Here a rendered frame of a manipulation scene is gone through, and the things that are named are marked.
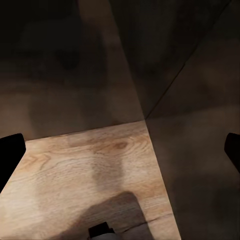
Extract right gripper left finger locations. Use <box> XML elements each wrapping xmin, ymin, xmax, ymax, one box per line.
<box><xmin>0</xmin><ymin>133</ymin><xmax>26</xmax><ymax>193</ymax></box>

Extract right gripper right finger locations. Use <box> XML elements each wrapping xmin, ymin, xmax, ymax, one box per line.
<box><xmin>224</xmin><ymin>133</ymin><xmax>240</xmax><ymax>173</ymax></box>

